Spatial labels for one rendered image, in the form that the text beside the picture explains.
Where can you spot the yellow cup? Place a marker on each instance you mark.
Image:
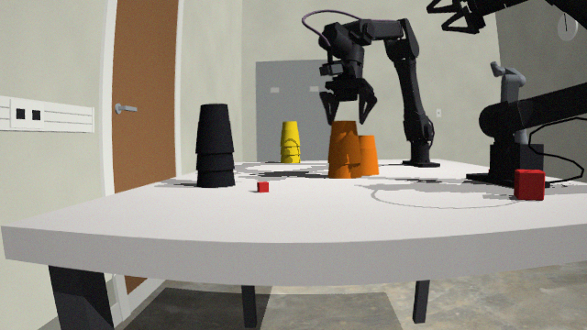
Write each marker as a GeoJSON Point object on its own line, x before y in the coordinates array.
{"type": "Point", "coordinates": [290, 136]}
{"type": "Point", "coordinates": [290, 159]}
{"type": "Point", "coordinates": [290, 150]}

